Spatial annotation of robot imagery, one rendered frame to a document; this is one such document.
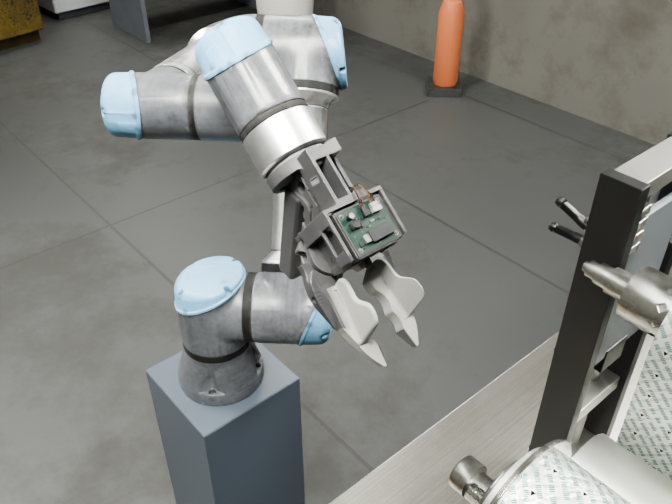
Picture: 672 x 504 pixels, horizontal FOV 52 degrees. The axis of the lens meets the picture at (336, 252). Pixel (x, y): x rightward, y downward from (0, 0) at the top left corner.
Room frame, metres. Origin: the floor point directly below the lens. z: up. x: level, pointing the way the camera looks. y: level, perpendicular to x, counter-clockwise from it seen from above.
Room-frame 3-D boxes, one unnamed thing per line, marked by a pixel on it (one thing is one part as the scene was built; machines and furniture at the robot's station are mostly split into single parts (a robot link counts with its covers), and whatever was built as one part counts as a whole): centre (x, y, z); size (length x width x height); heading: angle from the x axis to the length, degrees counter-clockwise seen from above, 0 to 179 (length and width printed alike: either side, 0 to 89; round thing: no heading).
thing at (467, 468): (0.46, -0.14, 1.18); 0.04 x 0.02 x 0.04; 130
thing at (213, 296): (0.87, 0.20, 1.07); 0.13 x 0.12 x 0.14; 86
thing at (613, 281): (0.60, -0.30, 1.34); 0.06 x 0.03 x 0.03; 40
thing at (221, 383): (0.87, 0.21, 0.95); 0.15 x 0.15 x 0.10
